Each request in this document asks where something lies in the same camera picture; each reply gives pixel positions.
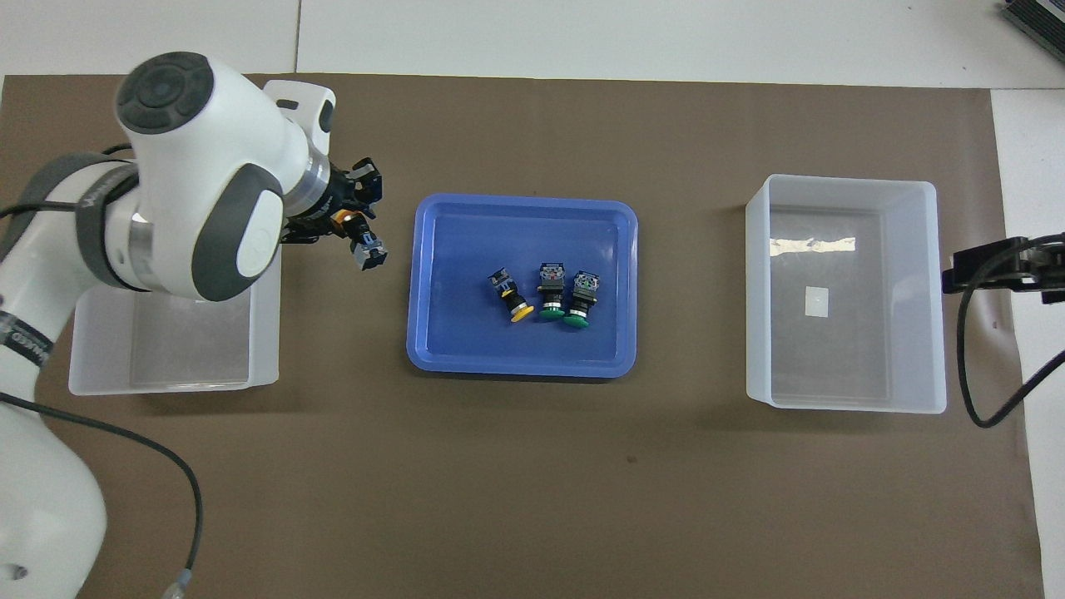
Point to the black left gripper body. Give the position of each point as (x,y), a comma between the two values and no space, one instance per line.
(329,200)

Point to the green push button switch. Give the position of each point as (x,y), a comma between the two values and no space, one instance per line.
(582,298)
(551,291)

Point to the brown paper table mat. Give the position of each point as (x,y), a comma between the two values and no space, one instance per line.
(532,466)

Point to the blue plastic tray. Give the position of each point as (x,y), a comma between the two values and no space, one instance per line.
(522,333)

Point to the small white box label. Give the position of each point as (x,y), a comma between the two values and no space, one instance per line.
(817,301)

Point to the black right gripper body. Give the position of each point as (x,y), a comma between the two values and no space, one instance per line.
(1052,270)

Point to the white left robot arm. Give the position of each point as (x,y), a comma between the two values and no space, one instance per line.
(191,175)

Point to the dark grey ribbed device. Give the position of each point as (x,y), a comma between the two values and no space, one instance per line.
(1036,21)

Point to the translucent white plastic box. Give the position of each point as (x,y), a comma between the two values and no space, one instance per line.
(844,295)
(166,349)

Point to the yellow push button switch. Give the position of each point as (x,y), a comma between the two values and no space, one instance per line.
(509,295)
(372,254)

